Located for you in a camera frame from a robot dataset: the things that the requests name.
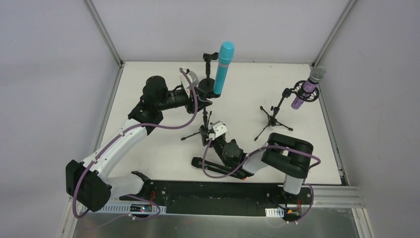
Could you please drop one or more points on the blue toy microphone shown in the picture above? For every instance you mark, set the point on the blue toy microphone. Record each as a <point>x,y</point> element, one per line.
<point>225,57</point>

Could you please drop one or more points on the black tripod clip stand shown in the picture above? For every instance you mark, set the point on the black tripod clip stand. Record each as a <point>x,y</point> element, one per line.
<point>205,125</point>

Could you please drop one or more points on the tripod shock mount stand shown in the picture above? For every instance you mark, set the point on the tripod shock mount stand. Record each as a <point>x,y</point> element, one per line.
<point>271,119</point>

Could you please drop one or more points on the purple glitter microphone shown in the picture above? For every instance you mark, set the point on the purple glitter microphone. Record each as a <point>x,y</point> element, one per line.
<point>309,92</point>

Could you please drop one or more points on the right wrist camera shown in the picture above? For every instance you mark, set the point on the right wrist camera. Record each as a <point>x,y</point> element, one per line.
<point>217,129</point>

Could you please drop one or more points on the white cable duct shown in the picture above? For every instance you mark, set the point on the white cable duct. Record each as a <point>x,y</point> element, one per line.
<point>137,208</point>
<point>274,212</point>

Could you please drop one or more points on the black microphone orange end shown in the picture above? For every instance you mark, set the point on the black microphone orange end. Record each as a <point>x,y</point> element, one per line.
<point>220,169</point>

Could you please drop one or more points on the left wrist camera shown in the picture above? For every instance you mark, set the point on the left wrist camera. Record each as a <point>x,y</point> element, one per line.
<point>190,80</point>

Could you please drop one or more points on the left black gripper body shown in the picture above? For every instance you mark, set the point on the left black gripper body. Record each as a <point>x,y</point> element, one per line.
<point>191,103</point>

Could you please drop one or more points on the round base mic stand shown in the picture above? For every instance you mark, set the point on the round base mic stand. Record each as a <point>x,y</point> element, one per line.
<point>205,87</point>

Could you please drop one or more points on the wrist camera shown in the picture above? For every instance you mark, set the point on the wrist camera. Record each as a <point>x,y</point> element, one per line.
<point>190,80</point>
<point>217,129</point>

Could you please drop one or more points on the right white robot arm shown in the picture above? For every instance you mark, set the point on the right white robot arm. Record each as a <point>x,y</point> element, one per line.
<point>287,154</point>

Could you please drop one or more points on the right white cable duct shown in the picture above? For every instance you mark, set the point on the right white cable duct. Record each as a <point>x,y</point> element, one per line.
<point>274,212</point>

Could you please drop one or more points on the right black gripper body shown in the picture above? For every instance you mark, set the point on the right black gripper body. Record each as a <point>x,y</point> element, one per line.
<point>212,140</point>

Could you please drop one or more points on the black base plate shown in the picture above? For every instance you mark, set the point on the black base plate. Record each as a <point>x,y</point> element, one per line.
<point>220,198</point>

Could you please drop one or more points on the left white cable duct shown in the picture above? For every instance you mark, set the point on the left white cable duct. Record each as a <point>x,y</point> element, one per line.
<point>137,208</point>

